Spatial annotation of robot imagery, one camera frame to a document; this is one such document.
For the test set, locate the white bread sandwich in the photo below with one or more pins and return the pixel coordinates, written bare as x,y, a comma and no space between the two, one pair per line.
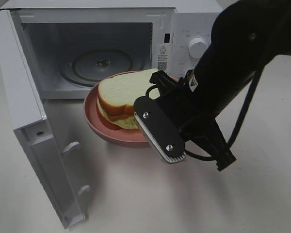
116,96

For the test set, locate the white microwave oven body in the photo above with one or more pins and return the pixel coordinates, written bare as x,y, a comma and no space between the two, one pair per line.
66,28

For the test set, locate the pink round plate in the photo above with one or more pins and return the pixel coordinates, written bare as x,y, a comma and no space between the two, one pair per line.
122,137

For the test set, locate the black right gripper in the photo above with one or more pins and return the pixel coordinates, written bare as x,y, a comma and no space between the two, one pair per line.
192,123

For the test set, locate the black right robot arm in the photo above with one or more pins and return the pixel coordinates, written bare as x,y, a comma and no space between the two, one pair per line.
245,37

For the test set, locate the upper white power knob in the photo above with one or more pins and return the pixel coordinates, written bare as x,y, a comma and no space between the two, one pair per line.
197,46

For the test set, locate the white warning label sticker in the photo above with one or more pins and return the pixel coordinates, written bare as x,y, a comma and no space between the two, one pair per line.
163,52

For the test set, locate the white microwave door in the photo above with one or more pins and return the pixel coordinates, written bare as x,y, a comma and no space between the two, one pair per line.
52,149

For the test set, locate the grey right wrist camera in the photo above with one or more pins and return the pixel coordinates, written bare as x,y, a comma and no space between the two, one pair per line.
159,131

